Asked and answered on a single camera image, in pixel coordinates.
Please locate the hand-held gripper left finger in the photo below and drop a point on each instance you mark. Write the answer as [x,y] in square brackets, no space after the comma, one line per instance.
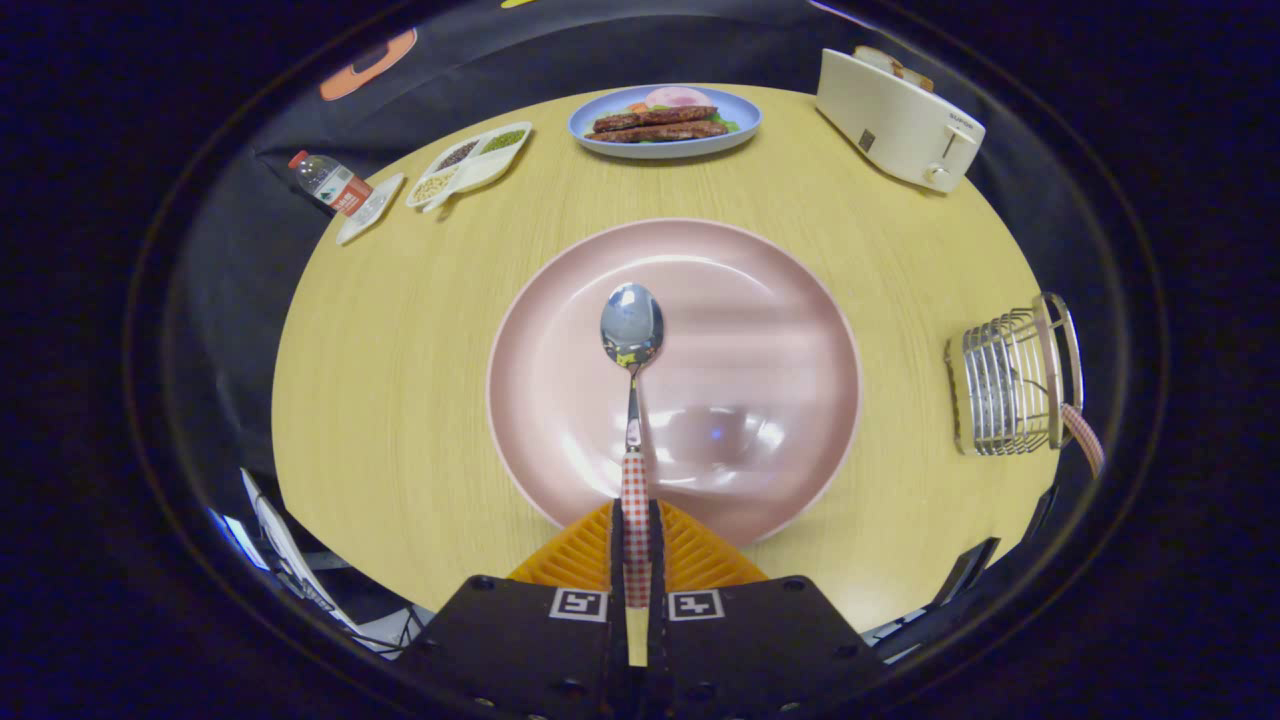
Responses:
[617,570]

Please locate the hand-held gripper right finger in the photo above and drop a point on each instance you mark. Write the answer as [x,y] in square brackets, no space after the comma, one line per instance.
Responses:
[657,570]

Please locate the pink plate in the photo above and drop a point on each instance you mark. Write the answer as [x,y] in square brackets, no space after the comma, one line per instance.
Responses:
[760,330]

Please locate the white divided condiment dish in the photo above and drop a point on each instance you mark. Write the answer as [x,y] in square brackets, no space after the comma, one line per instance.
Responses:
[470,165]

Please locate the grilled meat strip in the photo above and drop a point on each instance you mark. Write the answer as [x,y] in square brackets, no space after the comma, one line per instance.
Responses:
[655,118]
[662,132]

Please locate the white square coaster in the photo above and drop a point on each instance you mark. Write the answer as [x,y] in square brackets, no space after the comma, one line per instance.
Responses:
[368,208]

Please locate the green lettuce leaf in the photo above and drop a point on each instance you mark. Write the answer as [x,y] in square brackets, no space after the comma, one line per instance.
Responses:
[730,124]

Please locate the blue plate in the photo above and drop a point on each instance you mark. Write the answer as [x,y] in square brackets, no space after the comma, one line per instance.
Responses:
[745,115]

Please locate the pink ham slice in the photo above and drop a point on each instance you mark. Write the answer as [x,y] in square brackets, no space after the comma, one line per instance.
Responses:
[678,96]

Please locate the clear water bottle red label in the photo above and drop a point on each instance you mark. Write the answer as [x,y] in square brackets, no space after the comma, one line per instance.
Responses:
[330,183]

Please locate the white toaster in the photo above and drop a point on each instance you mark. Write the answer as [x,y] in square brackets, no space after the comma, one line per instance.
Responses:
[900,125]

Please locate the toast bread slice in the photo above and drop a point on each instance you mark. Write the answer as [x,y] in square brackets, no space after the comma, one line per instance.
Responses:
[912,75]
[872,55]

